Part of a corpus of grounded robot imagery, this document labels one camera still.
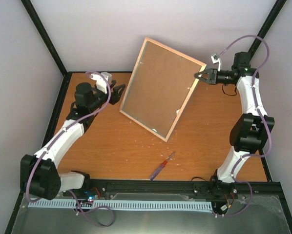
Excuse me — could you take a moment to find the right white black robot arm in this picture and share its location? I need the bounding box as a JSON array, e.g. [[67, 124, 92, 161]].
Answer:
[[194, 52, 275, 198]]

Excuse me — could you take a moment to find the light blue slotted cable duct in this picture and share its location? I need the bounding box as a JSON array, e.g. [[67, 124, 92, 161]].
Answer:
[[28, 198, 212, 213]]

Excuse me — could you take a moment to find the red purple handled screwdriver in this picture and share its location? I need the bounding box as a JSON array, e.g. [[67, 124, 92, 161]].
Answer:
[[149, 151, 176, 181]]

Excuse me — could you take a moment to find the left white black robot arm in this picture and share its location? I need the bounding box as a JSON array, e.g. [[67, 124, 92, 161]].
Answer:
[[20, 80, 125, 202]]

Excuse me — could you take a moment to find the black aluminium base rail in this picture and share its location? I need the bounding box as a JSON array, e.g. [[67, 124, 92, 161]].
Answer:
[[73, 179, 283, 200]]

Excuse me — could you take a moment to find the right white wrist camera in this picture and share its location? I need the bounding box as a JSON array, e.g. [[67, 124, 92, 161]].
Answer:
[[210, 54, 222, 71]]

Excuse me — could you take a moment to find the black enclosure frame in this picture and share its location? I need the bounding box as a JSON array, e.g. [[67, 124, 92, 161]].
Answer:
[[4, 0, 292, 234]]

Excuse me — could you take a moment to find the blue wooden photo frame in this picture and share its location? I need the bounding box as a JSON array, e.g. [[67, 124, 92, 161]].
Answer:
[[119, 38, 206, 142]]

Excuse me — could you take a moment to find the grey metal base plate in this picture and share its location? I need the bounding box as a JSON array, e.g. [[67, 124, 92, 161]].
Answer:
[[10, 194, 292, 234]]

